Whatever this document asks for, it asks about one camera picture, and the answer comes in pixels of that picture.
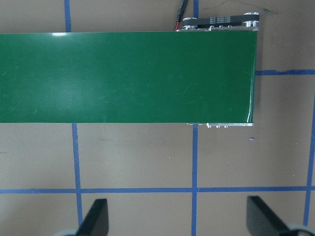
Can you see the green conveyor belt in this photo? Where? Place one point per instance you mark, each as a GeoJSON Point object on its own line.
{"type": "Point", "coordinates": [123, 78]}

